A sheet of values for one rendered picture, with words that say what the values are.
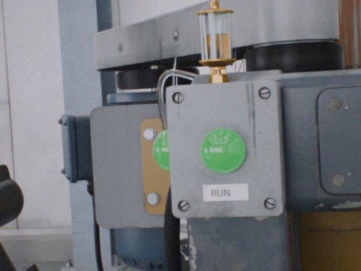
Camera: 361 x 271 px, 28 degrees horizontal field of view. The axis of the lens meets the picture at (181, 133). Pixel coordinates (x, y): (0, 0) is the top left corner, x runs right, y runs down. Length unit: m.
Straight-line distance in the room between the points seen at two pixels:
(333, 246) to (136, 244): 0.29
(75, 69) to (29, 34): 0.78
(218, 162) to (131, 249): 0.55
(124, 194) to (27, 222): 5.35
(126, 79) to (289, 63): 0.40
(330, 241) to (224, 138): 0.39
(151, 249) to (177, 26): 0.34
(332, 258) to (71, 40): 4.84
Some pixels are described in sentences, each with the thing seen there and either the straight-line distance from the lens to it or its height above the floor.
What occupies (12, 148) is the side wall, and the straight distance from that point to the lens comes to 6.26.
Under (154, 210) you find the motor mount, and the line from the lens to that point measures 0.93.
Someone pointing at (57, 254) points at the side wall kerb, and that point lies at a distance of 6.20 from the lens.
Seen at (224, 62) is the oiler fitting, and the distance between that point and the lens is 0.55.
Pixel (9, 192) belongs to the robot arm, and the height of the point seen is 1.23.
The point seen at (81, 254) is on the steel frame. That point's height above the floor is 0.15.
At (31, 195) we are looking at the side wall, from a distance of 6.24.
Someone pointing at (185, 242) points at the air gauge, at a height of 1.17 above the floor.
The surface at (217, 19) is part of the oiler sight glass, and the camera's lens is 0.55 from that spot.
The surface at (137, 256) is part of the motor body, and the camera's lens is 1.00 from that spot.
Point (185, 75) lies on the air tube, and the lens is 0.63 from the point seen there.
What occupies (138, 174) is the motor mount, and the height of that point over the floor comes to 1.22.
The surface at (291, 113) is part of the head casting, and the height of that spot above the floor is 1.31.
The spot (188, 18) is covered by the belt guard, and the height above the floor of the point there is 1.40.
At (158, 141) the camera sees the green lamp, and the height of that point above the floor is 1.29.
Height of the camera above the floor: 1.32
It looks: 3 degrees down
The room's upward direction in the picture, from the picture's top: 3 degrees counter-clockwise
